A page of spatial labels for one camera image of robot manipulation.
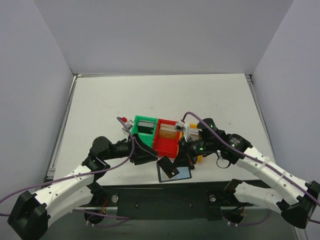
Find tan cards in red bin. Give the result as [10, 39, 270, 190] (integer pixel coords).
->
[158, 123, 178, 140]

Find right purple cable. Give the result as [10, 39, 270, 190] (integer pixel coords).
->
[182, 111, 320, 228]

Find black card holder wallet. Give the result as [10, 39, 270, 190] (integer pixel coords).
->
[157, 165, 192, 183]

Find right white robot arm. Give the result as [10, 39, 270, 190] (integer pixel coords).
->
[174, 118, 320, 229]

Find red plastic bin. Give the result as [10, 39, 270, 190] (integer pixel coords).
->
[152, 118, 181, 159]

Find green plastic bin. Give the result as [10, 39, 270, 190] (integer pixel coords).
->
[131, 115, 158, 148]

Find yellow plastic bin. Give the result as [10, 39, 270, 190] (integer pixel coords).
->
[177, 124, 203, 165]

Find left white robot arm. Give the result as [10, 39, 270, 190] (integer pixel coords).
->
[7, 133, 158, 240]

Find aluminium frame rail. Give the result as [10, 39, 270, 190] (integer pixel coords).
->
[33, 187, 301, 210]

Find dark cards in green bin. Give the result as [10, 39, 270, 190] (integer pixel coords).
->
[137, 120, 155, 135]

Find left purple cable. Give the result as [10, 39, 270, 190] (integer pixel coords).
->
[0, 116, 137, 228]

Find purple cable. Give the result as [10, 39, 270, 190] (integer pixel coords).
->
[182, 111, 320, 228]
[0, 116, 137, 228]

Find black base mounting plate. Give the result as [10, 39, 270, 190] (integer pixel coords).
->
[85, 181, 244, 221]

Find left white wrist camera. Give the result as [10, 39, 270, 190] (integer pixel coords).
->
[120, 117, 135, 136]

